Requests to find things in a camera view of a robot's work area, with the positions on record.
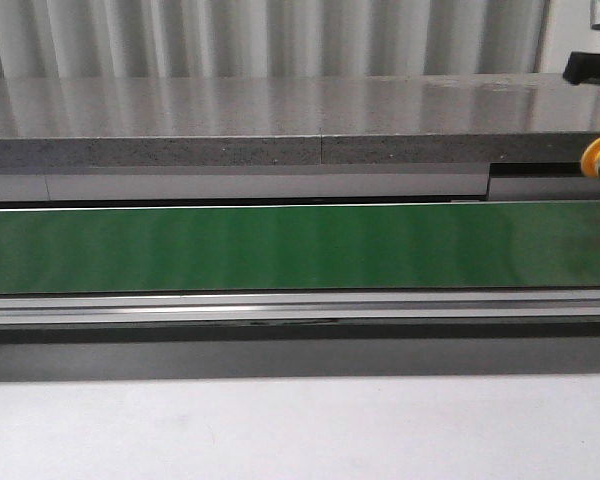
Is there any yellow push button switch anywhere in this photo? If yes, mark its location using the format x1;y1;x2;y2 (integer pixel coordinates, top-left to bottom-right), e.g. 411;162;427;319
580;137;600;178

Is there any green conveyor belt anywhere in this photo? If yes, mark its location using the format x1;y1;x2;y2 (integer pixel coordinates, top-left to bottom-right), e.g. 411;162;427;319
0;201;600;295

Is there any grey stone counter slab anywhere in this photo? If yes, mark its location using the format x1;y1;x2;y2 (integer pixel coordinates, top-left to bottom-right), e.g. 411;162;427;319
0;74;600;171

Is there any white pleated curtain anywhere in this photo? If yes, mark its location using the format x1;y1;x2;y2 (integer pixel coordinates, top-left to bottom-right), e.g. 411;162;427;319
0;0;600;80

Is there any grey cabinet panel under counter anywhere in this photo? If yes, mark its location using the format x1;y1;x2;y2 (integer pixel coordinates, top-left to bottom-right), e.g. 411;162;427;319
0;163;600;203

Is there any aluminium conveyor side rail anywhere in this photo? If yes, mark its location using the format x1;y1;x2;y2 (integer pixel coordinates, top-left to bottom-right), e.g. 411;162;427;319
0;288;600;326

